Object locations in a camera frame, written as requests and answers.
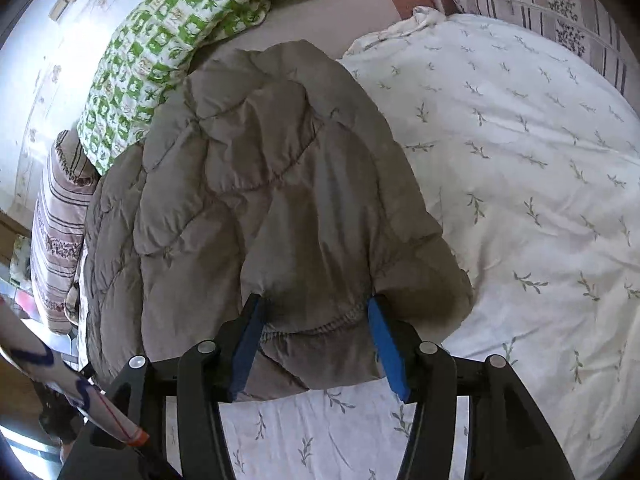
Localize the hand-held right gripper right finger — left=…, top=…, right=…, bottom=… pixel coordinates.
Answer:
left=367, top=295, right=576, bottom=480

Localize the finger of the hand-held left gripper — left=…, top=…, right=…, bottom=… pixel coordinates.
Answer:
left=37, top=362, right=98, bottom=448

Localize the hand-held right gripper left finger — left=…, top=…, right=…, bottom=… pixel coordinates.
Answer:
left=57, top=294, right=267, bottom=480

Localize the grey puffer jacket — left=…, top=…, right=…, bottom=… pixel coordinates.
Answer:
left=82, top=40, right=475, bottom=403

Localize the white blue-printed tube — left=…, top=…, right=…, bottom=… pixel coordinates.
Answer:
left=0, top=297, right=148, bottom=447

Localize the pink object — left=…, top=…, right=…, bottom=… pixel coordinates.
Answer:
left=12, top=292, right=36, bottom=318

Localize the striped floral pillow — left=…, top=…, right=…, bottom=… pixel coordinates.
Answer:
left=442, top=0, right=636, bottom=106
left=30, top=130, right=101, bottom=336

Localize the wooden cabinet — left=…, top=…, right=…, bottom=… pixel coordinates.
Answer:
left=0, top=210, right=32, bottom=263

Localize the white leaf-print quilt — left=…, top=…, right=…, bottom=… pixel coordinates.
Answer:
left=215, top=5, right=640, bottom=480

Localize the green white patterned pillow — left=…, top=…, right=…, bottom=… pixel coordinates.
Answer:
left=77, top=0, right=381, bottom=176

